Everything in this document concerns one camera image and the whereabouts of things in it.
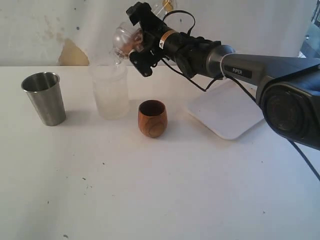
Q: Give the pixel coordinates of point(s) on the clear plastic shaker lid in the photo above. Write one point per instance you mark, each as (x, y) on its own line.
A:
(121, 35)

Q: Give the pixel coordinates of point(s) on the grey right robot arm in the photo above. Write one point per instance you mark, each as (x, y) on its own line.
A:
(288, 88)

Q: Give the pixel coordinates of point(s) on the translucent plastic container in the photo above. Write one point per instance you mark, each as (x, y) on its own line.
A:
(110, 89)

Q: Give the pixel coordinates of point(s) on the reddish-brown apple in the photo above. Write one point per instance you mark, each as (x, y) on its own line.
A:
(135, 42)

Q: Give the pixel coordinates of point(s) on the white square tray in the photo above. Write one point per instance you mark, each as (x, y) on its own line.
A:
(226, 110)

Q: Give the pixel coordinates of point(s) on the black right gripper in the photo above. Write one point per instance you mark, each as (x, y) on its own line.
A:
(152, 26)

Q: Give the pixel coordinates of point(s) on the gold foil coin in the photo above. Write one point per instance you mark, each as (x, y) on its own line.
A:
(168, 5)

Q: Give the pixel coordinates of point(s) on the stainless steel cup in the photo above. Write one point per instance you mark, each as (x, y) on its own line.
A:
(43, 90)

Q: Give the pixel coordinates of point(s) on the clear plastic shaker cup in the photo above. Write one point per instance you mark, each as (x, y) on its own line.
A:
(157, 7)

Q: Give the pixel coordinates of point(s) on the brown wooden cup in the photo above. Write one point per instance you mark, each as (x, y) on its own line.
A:
(152, 118)

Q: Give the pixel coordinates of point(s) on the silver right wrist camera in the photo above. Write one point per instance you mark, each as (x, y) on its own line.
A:
(145, 60)

